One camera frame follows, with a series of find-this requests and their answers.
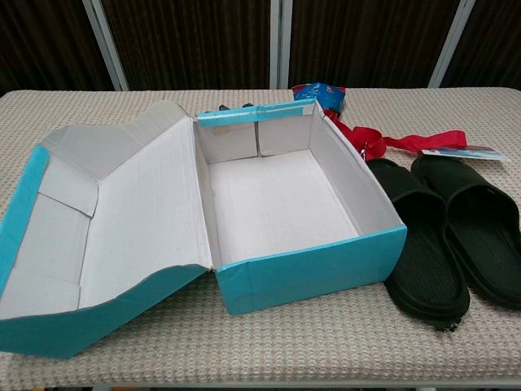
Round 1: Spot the sky picture badge card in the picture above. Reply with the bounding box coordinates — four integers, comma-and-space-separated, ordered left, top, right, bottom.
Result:
421, 143, 512, 163

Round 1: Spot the black rubber slipper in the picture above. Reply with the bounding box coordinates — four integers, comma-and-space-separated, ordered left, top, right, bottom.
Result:
365, 158, 471, 330
409, 156, 521, 310

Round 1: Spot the light blue shoe box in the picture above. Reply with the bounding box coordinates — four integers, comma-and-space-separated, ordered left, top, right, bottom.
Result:
0, 97, 409, 360

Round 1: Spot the red lanyard ribbon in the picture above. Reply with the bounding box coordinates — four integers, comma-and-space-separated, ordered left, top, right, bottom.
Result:
321, 108, 466, 165

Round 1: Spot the blue red snack packet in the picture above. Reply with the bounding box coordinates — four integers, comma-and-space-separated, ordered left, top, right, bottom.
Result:
291, 82, 347, 113

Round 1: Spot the beige waffle tablecloth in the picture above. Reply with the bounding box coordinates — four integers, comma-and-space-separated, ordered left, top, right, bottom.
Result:
0, 87, 521, 386

